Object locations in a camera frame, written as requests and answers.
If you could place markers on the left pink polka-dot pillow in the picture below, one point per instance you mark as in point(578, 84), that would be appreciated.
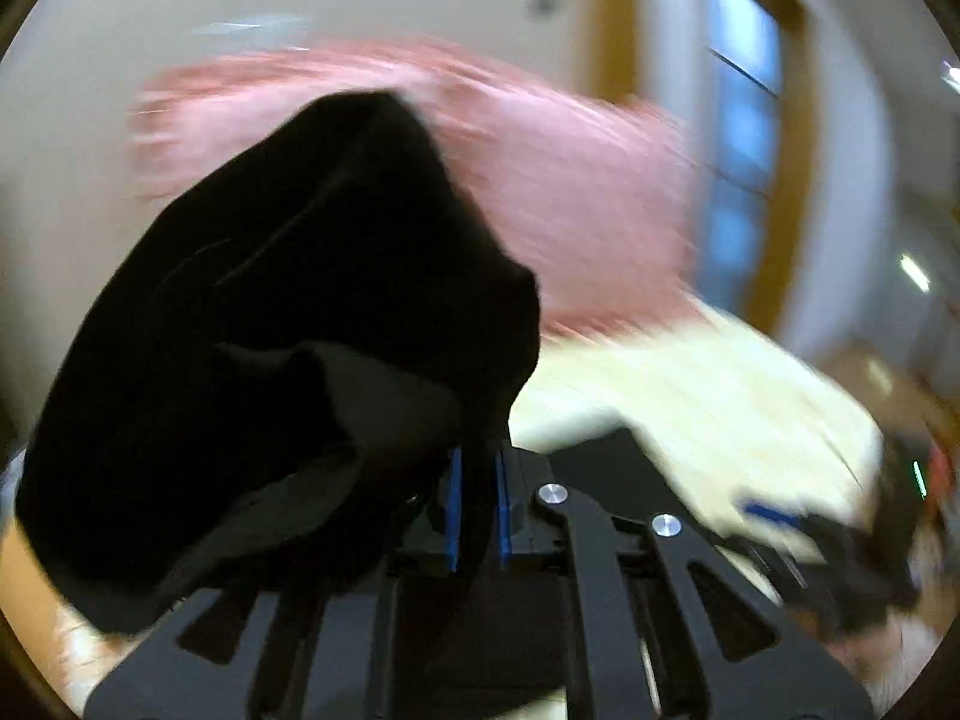
point(191, 120)

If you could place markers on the wooden framed window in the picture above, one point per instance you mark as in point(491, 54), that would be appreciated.
point(761, 160)

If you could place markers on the black pants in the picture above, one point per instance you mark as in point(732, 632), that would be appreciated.
point(297, 347)

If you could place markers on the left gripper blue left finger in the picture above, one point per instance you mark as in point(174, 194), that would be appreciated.
point(311, 642)

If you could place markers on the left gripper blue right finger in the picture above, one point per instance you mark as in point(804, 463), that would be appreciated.
point(658, 624)

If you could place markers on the right pink polka-dot pillow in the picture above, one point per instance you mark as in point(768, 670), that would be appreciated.
point(595, 198)

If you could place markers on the pink polka-dot pillow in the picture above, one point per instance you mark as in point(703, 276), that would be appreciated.
point(191, 120)
point(595, 198)

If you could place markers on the yellow floral bed sheet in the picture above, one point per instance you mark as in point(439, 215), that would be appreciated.
point(725, 412)

